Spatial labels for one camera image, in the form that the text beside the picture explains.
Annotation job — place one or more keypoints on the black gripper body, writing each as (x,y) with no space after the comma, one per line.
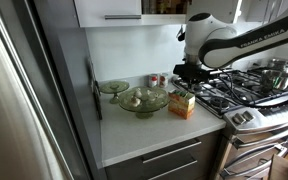
(191,74)

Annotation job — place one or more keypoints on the orange tea sachet box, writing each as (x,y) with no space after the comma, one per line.
(181,103)

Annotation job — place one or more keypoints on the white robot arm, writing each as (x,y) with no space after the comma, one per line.
(211,44)

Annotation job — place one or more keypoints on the white label tin can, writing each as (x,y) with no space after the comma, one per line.
(163,80)

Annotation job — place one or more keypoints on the red label tin can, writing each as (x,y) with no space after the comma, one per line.
(153,80)

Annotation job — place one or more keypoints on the large green glass cake stand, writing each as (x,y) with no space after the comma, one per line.
(152,100)

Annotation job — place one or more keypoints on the left stove control knob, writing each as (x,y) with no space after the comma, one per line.
(239,119)

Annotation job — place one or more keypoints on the stove control knob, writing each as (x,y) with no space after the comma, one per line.
(248,116)
(239,119)

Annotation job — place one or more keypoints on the white garlic bulb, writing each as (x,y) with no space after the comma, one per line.
(135,101)

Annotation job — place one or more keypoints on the right stove control knob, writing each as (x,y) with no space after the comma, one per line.
(248,116)

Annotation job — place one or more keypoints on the stainless steel gas stove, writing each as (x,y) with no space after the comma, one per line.
(245,150)

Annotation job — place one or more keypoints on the steel pot on stove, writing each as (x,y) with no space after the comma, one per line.
(273,79)

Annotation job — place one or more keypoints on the small green glass cake stand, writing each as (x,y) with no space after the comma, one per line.
(114,87)

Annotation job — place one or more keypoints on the white upper cabinet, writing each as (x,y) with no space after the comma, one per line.
(109,13)

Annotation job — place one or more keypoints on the stainless steel refrigerator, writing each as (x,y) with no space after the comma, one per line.
(37,138)

